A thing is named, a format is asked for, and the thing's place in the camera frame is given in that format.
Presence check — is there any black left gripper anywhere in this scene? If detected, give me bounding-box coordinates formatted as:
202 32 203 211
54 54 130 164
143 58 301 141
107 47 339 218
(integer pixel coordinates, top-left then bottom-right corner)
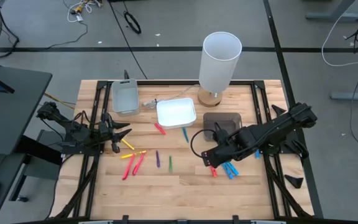
97 112 133 154

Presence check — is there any long pink marker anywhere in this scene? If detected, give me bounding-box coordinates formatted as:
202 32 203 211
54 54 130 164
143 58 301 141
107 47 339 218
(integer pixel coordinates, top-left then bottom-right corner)
132 152 146 176
122 154 135 181

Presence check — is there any short pink marker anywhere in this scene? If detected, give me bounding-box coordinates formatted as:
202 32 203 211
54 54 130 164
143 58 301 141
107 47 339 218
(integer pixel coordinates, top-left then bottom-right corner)
154 123 167 136

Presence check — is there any light grey plastic bin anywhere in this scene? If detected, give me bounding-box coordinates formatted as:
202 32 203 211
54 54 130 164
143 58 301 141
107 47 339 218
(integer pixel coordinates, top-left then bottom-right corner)
111 78 141 118

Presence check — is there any white plastic bin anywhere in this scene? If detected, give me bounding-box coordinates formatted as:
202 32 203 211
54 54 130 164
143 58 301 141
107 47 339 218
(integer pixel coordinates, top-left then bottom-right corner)
155 97 198 131

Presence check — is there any white shade table lamp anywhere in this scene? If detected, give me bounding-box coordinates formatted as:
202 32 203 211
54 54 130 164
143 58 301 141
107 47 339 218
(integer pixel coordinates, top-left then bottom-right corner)
196 30 243 108

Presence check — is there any dark grey desk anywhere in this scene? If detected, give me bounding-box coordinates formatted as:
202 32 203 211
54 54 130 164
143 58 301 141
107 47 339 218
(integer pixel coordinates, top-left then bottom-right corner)
0 63 63 224

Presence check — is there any grey desk foot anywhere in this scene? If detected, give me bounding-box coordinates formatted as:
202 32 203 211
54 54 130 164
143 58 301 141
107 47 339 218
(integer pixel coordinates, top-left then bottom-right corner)
330 83 358 102
305 0 358 22

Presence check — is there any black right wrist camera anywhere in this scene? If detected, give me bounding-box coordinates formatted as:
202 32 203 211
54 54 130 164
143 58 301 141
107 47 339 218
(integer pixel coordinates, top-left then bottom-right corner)
201 148 226 169

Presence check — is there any clear lamp cable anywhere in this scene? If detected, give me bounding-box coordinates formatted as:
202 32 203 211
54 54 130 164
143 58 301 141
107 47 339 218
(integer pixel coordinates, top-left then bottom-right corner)
141 83 200 110

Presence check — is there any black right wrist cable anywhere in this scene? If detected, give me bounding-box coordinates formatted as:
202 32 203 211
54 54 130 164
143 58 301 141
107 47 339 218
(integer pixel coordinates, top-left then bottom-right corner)
190 123 222 158

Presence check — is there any black triangular bracket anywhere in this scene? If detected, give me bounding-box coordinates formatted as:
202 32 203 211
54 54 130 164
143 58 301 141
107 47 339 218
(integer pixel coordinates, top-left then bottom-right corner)
283 174 305 190
271 104 287 118

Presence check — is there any yellow cable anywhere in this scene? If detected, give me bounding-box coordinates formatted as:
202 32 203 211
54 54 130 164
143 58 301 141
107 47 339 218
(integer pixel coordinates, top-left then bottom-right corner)
44 92 76 110

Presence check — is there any black aluminium table frame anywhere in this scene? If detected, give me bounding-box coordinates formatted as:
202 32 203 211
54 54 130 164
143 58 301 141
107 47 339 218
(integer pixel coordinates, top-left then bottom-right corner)
50 79 315 224

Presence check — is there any thin black floor cable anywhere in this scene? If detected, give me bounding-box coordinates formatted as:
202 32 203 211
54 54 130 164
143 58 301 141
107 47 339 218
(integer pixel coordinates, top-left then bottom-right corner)
47 21 89 50

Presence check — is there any black cable coil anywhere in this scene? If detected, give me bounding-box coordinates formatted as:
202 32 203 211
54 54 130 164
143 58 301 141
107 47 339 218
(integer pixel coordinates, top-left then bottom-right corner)
123 11 142 35

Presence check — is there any white cable bundle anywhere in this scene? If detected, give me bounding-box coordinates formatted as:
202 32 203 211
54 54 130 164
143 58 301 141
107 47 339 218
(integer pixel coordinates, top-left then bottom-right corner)
62 0 104 24

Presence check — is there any white floor cable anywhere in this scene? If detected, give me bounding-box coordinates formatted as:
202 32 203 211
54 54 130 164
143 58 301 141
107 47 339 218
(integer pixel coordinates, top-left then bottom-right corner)
321 0 358 68

